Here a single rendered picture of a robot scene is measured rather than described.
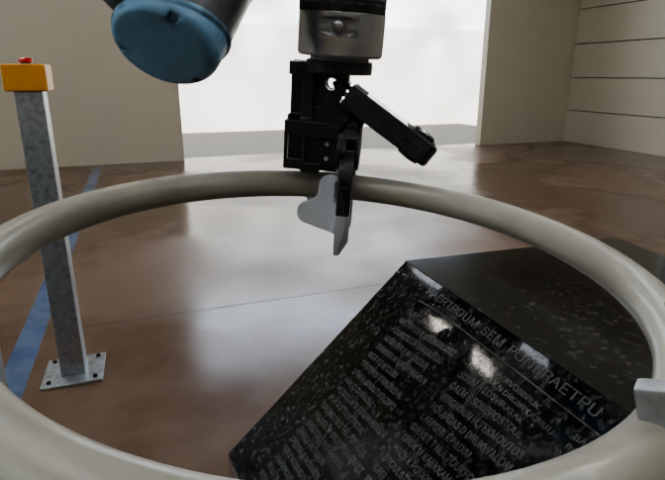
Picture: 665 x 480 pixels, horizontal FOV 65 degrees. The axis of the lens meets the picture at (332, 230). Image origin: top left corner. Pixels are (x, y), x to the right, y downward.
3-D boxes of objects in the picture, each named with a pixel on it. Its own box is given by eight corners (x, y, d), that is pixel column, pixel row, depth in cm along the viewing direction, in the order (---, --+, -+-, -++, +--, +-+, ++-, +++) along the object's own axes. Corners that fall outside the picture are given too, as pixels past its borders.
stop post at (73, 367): (106, 353, 205) (65, 62, 174) (102, 381, 187) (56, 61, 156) (48, 362, 199) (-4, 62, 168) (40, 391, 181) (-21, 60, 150)
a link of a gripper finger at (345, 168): (334, 213, 60) (341, 137, 59) (350, 214, 60) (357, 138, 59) (332, 217, 56) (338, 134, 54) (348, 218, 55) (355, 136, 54)
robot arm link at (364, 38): (386, 18, 58) (385, 14, 49) (381, 63, 60) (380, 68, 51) (306, 12, 59) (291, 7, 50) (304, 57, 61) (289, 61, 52)
